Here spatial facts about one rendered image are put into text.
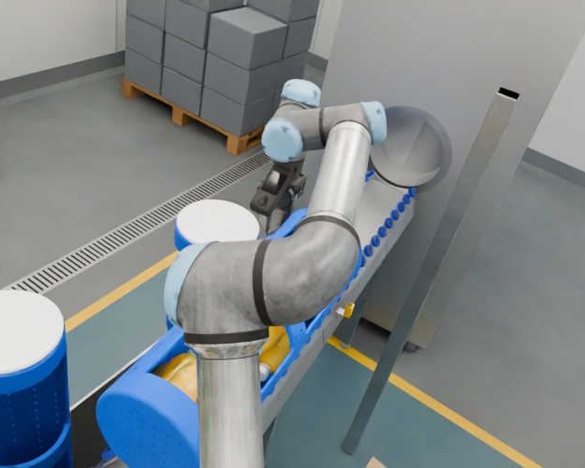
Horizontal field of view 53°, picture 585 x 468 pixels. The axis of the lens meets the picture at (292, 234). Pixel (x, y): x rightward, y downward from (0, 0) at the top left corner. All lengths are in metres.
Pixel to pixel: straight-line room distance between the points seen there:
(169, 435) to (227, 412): 0.47
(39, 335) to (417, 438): 1.86
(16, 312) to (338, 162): 1.04
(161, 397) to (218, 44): 3.31
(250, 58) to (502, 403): 2.63
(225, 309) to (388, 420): 2.21
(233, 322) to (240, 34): 3.47
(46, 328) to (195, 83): 3.12
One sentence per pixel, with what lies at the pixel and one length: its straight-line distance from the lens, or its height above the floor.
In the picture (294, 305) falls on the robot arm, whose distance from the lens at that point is 0.72.
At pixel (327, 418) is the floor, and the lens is 2.81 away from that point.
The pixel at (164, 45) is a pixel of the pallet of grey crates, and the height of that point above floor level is 0.55.
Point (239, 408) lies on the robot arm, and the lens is 0.79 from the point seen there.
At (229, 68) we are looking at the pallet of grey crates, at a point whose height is 0.62.
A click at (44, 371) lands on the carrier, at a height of 0.99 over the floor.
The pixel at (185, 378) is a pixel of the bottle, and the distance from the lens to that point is 1.31.
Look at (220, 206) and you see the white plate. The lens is 2.06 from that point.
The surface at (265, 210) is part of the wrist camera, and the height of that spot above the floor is 1.56.
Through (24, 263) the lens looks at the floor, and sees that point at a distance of 3.38.
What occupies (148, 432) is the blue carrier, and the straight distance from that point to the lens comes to 1.29.
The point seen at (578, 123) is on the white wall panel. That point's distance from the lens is 5.50.
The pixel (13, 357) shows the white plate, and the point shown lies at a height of 1.04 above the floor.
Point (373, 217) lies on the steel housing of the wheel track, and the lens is 2.40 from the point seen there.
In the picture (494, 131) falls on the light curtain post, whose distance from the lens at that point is 1.72.
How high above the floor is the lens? 2.23
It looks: 37 degrees down
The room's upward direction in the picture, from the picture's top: 14 degrees clockwise
